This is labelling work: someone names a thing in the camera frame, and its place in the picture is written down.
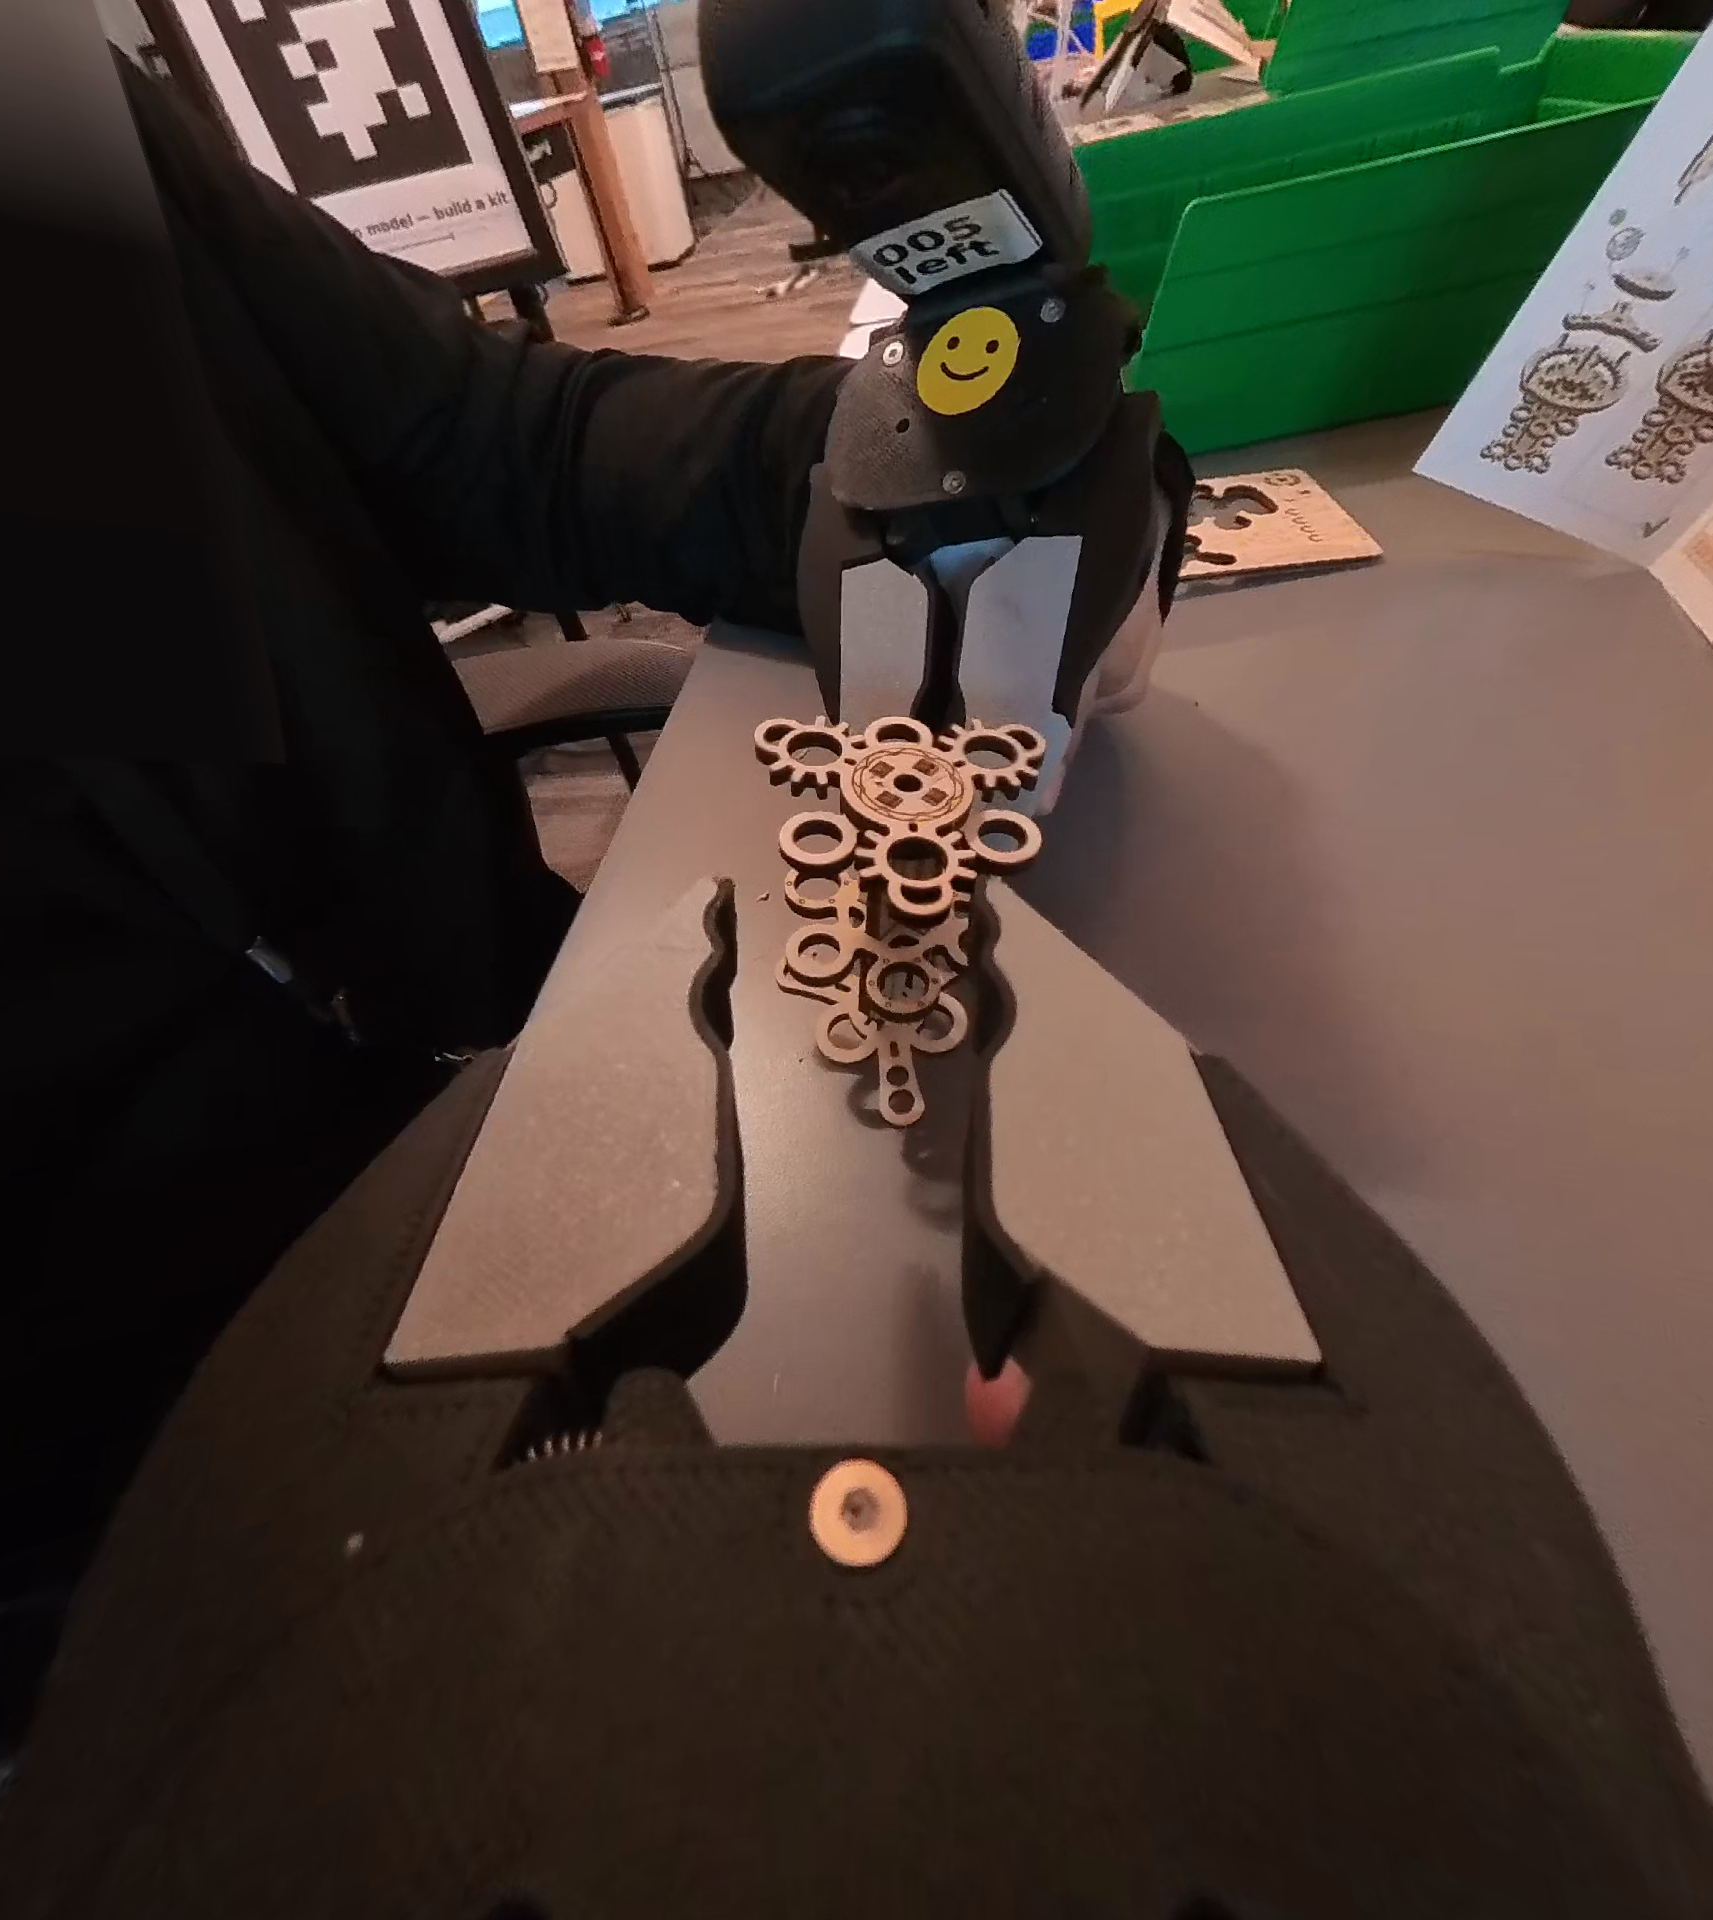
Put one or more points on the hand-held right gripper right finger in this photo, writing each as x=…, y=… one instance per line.
x=1142, y=1201

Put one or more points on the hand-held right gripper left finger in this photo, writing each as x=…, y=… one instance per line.
x=586, y=1170

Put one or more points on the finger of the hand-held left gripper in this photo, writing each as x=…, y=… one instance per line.
x=883, y=639
x=1022, y=630

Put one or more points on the wooden gear model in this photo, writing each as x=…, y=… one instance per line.
x=893, y=789

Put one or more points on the person's left forearm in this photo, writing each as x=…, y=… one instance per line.
x=541, y=450

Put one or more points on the white waste bin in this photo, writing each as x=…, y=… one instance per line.
x=647, y=180

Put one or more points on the cut-out plywood part sheet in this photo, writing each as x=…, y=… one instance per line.
x=1314, y=529

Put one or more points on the green plastic bin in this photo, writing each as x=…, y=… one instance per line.
x=1245, y=90
x=1366, y=270

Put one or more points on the black white marker sign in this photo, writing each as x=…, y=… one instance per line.
x=346, y=90

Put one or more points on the paper instruction sheet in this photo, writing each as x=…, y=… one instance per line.
x=1665, y=391

